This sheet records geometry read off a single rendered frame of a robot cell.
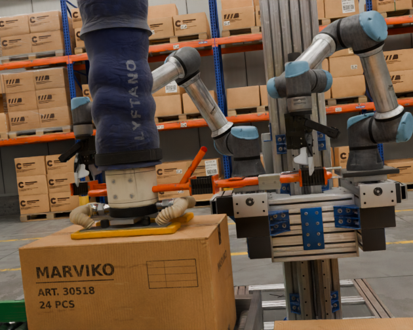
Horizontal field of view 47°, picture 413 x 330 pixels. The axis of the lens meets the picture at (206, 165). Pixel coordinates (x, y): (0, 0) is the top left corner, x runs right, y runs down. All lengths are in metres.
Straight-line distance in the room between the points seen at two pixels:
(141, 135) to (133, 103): 0.10
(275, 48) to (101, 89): 0.97
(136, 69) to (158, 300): 0.72
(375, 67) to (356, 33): 0.16
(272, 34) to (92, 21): 0.95
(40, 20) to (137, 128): 8.23
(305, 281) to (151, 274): 0.97
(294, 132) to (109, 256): 0.67
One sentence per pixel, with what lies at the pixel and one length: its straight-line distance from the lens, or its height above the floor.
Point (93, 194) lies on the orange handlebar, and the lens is 1.67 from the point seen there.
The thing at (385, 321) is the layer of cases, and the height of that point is 0.54.
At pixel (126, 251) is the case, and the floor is 0.92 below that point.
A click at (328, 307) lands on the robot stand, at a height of 0.43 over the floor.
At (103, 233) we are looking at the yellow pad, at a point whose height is 0.96.
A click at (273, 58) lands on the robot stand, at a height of 1.57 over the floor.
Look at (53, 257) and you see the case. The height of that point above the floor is 0.91.
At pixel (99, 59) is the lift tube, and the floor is 1.51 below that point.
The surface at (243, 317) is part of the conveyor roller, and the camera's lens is 1.89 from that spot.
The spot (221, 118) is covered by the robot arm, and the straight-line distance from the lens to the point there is 2.16.
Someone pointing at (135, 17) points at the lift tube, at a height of 1.63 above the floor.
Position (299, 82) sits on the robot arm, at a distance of 1.51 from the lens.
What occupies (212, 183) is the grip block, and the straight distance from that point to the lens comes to 1.53.
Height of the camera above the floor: 1.23
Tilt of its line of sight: 3 degrees down
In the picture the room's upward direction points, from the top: 5 degrees counter-clockwise
